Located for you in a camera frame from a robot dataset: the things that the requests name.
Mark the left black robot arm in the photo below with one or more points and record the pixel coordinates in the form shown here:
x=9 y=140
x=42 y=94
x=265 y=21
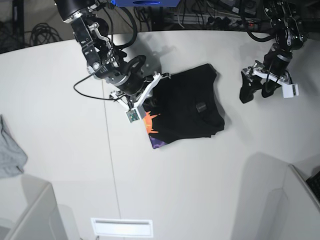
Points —
x=286 y=27

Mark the blue box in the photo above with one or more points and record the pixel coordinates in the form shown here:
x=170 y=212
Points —
x=145 y=3

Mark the black T-shirt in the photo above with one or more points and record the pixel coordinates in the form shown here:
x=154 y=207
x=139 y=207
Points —
x=183 y=106

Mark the white power strip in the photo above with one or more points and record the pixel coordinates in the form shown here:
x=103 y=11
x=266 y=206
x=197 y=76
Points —
x=206 y=21

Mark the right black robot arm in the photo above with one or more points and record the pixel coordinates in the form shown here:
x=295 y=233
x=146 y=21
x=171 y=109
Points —
x=106 y=60

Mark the white bin right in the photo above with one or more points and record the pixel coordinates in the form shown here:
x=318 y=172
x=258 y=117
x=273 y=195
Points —
x=292 y=212

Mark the white bin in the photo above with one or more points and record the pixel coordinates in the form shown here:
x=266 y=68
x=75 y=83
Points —
x=292 y=212
x=29 y=210

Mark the grey cloth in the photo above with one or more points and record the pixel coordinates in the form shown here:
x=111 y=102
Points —
x=12 y=157

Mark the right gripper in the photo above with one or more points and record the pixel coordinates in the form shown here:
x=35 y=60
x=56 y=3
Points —
x=137 y=88

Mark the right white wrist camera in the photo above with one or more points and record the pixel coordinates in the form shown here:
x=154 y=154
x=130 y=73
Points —
x=135 y=114

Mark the white bin left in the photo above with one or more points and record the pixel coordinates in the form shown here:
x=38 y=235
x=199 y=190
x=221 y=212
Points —
x=29 y=210

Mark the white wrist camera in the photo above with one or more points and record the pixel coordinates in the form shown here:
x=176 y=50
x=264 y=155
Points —
x=290 y=90
x=135 y=114

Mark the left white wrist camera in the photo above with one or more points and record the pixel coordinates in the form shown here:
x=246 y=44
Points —
x=290 y=90

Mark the black keyboard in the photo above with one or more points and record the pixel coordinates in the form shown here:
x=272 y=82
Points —
x=314 y=184

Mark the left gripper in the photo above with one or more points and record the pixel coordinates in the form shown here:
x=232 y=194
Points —
x=273 y=69

